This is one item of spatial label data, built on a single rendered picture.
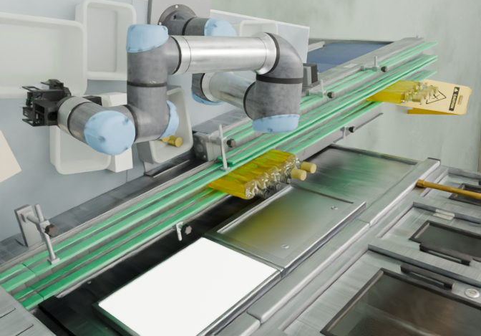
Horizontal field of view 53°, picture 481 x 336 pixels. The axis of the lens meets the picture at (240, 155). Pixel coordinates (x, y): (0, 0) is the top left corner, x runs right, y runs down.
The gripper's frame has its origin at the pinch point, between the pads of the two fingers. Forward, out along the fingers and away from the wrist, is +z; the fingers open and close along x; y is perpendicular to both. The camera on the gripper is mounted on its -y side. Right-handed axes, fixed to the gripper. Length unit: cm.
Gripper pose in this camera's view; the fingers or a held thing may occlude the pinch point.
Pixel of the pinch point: (37, 92)
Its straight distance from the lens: 116.6
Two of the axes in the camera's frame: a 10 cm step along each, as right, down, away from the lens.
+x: -1.3, 9.5, 2.9
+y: -6.8, 1.3, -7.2
